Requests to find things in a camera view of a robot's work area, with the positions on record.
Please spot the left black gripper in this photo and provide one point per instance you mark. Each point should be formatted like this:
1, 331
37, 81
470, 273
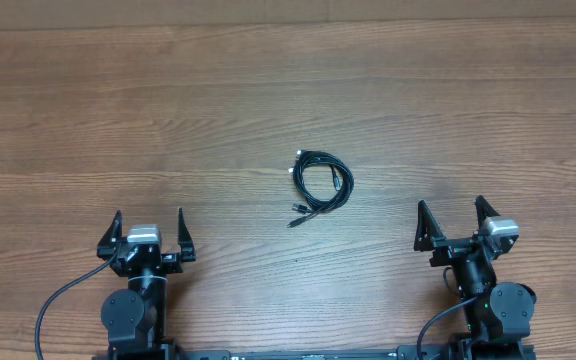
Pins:
172, 263

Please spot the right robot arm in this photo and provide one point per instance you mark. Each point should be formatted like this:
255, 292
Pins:
497, 314

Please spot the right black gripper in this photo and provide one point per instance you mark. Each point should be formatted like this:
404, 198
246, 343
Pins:
428, 239

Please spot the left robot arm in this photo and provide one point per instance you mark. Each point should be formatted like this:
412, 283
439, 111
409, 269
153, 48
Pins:
135, 317

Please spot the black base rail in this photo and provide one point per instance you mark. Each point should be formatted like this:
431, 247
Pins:
402, 352

